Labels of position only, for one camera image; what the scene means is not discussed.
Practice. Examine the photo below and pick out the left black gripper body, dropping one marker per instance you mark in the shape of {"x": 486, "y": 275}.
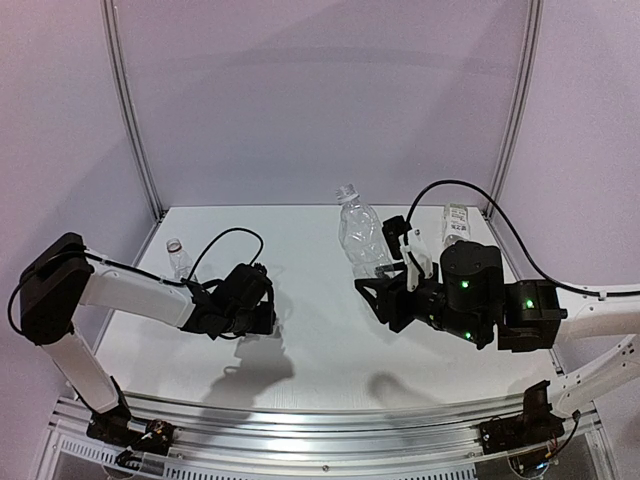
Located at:
{"x": 265, "y": 317}

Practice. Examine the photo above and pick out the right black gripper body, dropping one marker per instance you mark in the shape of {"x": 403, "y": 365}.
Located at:
{"x": 400, "y": 304}

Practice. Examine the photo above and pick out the clear crushed plastic bottle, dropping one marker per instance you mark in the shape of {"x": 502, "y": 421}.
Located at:
{"x": 361, "y": 237}

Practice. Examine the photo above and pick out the red label plastic bottle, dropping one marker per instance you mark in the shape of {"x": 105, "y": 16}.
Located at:
{"x": 181, "y": 262}

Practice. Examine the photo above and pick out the white label bottle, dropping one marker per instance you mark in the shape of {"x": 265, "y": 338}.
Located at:
{"x": 455, "y": 224}

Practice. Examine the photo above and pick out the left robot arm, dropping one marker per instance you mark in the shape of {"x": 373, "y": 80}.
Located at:
{"x": 67, "y": 275}

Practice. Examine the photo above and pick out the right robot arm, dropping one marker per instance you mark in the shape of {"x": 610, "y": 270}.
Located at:
{"x": 465, "y": 295}

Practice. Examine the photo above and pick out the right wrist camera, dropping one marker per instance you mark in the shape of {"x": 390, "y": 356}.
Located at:
{"x": 406, "y": 244}

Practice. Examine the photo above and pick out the front aluminium rail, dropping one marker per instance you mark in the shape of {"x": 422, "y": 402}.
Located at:
{"x": 443, "y": 442}

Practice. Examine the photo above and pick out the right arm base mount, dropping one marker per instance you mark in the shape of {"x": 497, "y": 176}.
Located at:
{"x": 535, "y": 424}

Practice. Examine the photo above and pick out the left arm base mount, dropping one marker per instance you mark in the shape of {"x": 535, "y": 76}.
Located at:
{"x": 112, "y": 427}

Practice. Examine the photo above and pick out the right aluminium frame post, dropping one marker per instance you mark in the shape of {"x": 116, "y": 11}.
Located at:
{"x": 519, "y": 97}

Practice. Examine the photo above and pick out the aluminium frame post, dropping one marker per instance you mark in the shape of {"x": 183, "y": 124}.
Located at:
{"x": 126, "y": 103}
{"x": 519, "y": 97}

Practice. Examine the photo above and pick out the left aluminium frame post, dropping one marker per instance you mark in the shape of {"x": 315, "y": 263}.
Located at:
{"x": 126, "y": 103}

